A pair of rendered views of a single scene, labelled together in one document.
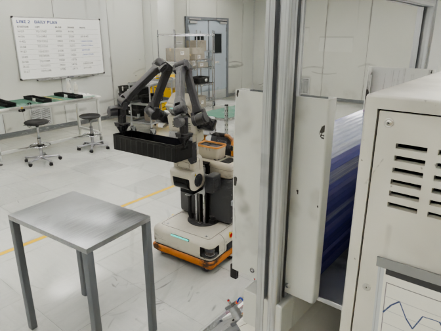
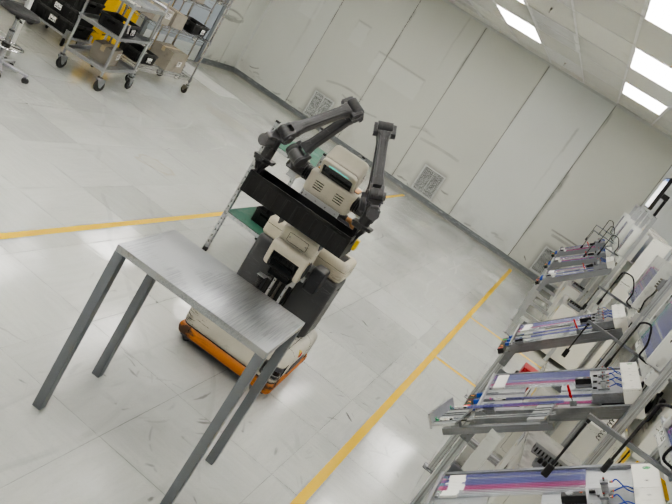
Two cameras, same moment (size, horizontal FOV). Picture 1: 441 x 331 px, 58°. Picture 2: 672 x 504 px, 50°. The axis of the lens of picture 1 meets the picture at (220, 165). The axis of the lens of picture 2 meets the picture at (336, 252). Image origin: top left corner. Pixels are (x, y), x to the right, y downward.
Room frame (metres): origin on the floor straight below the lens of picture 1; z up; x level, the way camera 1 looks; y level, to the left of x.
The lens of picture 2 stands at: (-0.46, 1.68, 1.94)
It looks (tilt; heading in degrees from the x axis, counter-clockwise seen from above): 16 degrees down; 334
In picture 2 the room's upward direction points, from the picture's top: 33 degrees clockwise
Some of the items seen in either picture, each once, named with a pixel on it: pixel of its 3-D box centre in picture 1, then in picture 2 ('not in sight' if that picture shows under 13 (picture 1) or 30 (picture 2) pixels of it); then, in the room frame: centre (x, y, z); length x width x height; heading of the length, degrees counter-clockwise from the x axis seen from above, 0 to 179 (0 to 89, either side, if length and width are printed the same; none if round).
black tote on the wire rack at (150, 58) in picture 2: not in sight; (137, 53); (8.52, 0.95, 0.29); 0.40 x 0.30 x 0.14; 141
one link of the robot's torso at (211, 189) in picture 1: (197, 182); (296, 271); (2.93, 0.19, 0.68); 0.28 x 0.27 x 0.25; 56
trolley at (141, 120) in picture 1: (153, 104); (114, 36); (7.62, 1.30, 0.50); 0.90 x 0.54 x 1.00; 155
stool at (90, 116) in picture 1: (92, 131); (9, 39); (6.31, 2.09, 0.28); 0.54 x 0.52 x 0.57; 74
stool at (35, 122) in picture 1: (41, 142); not in sight; (5.56, 2.60, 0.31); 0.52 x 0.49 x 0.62; 141
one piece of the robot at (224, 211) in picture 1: (209, 182); (294, 270); (3.18, 0.09, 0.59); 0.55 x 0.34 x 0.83; 56
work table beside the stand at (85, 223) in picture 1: (86, 274); (171, 362); (2.08, 0.82, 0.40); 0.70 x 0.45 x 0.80; 56
